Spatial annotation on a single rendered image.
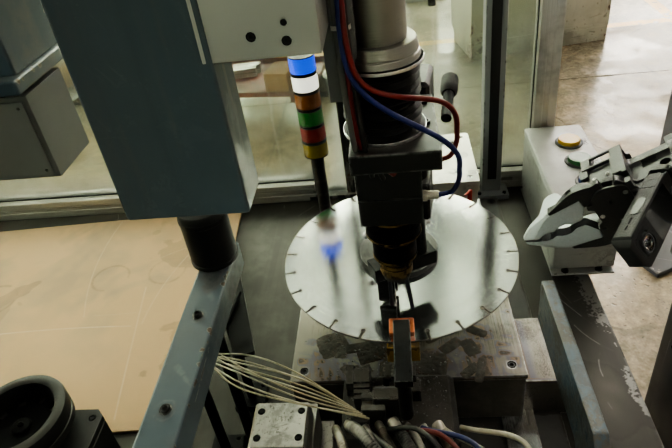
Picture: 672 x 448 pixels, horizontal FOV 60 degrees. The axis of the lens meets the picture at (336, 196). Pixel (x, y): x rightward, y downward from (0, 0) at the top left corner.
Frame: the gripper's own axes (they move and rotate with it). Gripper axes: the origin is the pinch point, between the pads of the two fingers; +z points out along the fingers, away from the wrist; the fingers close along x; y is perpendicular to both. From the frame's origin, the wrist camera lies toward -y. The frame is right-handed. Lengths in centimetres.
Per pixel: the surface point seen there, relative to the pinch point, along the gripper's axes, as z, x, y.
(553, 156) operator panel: 1.4, -10.3, 37.0
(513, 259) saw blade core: 4.3, -2.1, 0.7
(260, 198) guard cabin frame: 61, 13, 37
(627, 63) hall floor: 2, -117, 296
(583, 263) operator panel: 3.8, -23.7, 21.6
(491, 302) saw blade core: 6.4, -0.7, -7.9
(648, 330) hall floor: 20, -106, 82
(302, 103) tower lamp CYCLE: 26.3, 28.1, 21.8
